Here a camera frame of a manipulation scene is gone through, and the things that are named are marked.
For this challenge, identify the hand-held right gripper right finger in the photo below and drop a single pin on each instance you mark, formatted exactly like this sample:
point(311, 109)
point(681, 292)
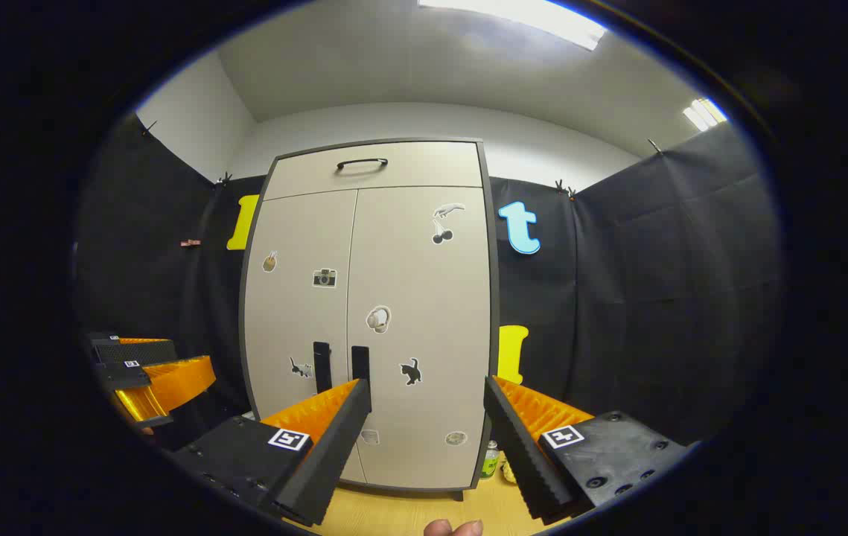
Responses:
point(524, 447)

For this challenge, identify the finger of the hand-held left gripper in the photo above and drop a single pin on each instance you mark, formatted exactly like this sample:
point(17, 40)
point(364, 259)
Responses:
point(141, 351)
point(178, 380)

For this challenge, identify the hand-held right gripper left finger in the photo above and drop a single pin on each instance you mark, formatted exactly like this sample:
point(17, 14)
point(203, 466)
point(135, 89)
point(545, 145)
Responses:
point(334, 439)

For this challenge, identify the beige double-door shoe cabinet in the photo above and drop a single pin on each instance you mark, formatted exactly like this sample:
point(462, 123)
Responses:
point(424, 350)

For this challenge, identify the beige cabinet door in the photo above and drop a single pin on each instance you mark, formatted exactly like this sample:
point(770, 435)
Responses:
point(431, 298)
point(289, 320)

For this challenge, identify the yellow bumpy sponge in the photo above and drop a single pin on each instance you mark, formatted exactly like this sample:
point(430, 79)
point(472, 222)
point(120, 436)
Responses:
point(509, 473)

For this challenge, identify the small green bottle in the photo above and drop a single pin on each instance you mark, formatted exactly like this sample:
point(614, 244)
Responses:
point(490, 461)

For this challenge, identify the black backdrop cloth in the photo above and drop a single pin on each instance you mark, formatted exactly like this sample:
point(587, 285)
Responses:
point(654, 298)

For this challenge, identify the small ceiling light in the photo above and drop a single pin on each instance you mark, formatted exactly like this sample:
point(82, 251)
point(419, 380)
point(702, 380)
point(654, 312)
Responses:
point(703, 114)

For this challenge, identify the long ceiling light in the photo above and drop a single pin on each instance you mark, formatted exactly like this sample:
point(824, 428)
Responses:
point(528, 18)

